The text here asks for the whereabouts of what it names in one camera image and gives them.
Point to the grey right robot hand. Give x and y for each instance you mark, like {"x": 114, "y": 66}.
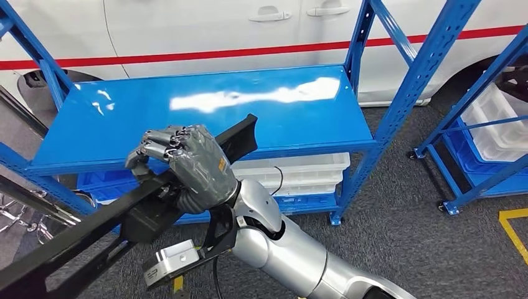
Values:
{"x": 202, "y": 173}

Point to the black plastic plate frame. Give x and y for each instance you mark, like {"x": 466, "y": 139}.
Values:
{"x": 82, "y": 235}

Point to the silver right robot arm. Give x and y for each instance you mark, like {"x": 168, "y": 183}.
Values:
{"x": 297, "y": 260}

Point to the blue metal shelf rack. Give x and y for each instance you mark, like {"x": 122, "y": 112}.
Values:
{"x": 247, "y": 124}
{"x": 451, "y": 206}

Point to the deep blue plastic bin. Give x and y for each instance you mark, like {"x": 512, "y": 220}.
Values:
{"x": 103, "y": 183}

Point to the white car with red stripe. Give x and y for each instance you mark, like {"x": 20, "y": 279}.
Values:
{"x": 185, "y": 29}

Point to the black bar stool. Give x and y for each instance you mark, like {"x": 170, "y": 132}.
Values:
{"x": 16, "y": 225}

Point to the large white plastic bin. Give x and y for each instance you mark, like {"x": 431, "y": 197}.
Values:
{"x": 495, "y": 132}

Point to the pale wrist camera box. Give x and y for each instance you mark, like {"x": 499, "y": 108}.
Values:
{"x": 177, "y": 256}

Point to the chrome stanchion post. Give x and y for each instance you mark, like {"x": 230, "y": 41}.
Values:
{"x": 41, "y": 202}
{"x": 24, "y": 113}

